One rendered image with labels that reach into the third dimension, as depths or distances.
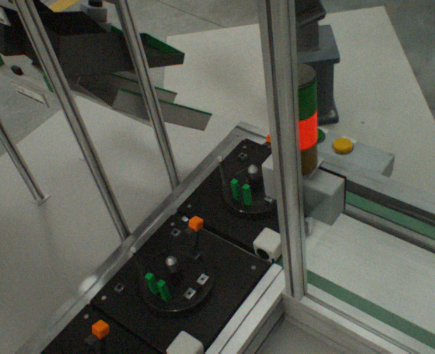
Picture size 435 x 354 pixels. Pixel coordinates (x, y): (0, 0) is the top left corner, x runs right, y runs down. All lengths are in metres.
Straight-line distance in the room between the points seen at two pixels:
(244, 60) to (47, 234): 0.78
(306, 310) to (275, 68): 0.51
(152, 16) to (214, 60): 2.10
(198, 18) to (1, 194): 2.40
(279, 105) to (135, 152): 0.84
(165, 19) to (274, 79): 3.09
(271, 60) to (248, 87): 0.96
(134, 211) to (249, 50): 0.68
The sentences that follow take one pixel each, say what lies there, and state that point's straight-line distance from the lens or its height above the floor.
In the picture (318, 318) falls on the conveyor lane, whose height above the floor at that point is 0.93.
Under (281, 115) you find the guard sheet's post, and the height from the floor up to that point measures 1.39.
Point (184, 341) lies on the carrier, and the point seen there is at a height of 0.99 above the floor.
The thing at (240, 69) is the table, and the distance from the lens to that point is 1.67.
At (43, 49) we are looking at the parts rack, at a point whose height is 1.40.
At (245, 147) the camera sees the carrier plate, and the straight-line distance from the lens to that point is 1.25.
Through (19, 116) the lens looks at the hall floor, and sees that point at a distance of 3.29.
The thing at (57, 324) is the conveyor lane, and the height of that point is 0.95.
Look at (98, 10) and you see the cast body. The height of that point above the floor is 1.26.
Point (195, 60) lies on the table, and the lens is 1.75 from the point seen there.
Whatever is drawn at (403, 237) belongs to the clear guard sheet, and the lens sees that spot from 0.74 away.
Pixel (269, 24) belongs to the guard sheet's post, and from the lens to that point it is 0.62.
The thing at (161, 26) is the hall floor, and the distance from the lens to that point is 3.67.
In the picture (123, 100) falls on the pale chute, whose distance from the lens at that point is 1.09.
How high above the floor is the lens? 1.83
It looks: 46 degrees down
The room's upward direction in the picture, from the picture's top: 12 degrees counter-clockwise
